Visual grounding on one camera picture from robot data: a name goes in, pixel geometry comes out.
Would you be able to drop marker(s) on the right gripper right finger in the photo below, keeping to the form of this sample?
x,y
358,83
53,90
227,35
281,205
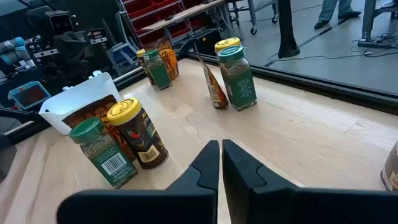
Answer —
x,y
264,202

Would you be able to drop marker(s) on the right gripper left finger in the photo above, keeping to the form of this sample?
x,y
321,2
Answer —
x,y
186,202

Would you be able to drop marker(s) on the yellow lid spice jar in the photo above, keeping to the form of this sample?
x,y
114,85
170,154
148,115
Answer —
x,y
227,43
140,137
140,53

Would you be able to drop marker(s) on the green lid spice jar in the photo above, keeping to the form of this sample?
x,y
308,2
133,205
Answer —
x,y
105,158
158,73
241,84

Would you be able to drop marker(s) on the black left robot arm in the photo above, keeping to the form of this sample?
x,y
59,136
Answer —
x,y
35,18

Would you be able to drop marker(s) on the white plastic bin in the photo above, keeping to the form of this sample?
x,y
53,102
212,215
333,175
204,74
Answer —
x,y
77,90

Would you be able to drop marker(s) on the blue metal step stool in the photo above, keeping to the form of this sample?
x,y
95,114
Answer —
x,y
122,56

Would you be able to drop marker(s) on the grey and blue roll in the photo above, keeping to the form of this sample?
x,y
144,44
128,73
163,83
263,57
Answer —
x,y
17,56
12,43

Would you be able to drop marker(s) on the teal framed tablet screen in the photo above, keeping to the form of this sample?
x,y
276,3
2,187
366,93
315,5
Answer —
x,y
29,96

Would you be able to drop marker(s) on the red storage bin shelf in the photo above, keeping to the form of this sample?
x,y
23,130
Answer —
x,y
146,12

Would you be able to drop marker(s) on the long wooden board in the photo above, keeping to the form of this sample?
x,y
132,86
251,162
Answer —
x,y
186,14

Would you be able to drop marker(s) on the black equipment box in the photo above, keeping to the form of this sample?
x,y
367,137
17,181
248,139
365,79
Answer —
x,y
203,40

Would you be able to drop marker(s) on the grey metal wheeled cart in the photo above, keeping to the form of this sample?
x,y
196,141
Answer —
x,y
252,18

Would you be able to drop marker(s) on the black power strip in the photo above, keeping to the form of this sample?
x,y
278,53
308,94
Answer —
x,y
373,44

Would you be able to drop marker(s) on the person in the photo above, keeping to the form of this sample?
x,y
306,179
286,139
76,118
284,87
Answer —
x,y
326,9

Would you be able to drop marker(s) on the black metal table leg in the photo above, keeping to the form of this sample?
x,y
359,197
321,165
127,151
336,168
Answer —
x,y
369,18

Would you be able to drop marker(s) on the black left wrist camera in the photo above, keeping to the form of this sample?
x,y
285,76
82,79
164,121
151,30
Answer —
x,y
61,22

